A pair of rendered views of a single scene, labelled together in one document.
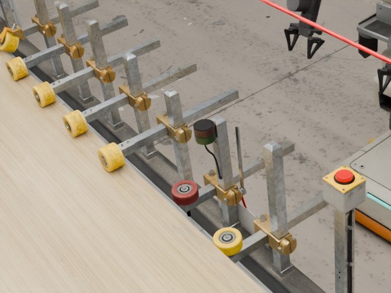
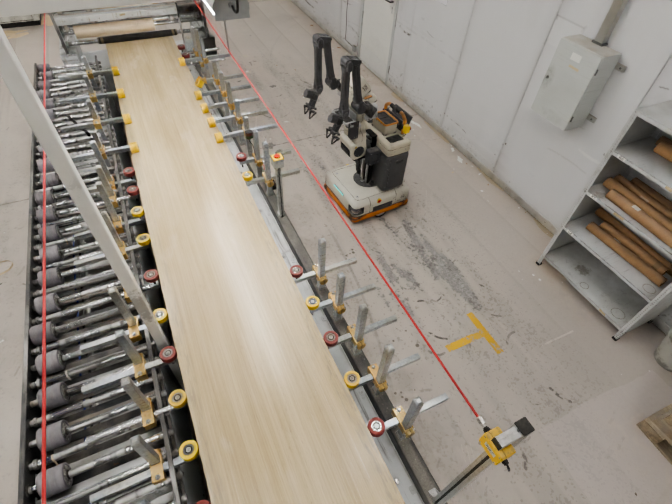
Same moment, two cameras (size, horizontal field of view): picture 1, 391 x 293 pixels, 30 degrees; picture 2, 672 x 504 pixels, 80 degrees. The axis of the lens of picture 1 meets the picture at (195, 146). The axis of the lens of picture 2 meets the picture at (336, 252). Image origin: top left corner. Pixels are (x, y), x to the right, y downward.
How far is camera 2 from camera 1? 134 cm
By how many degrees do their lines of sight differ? 11
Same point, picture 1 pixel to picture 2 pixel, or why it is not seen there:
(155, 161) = (243, 147)
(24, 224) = (178, 153)
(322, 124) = (338, 156)
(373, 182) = (338, 180)
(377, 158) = (344, 171)
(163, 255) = (222, 175)
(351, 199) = (277, 164)
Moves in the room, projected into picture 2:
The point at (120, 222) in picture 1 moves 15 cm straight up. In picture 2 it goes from (213, 161) to (209, 144)
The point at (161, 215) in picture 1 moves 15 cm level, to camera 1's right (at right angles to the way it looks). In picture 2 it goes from (228, 162) to (247, 163)
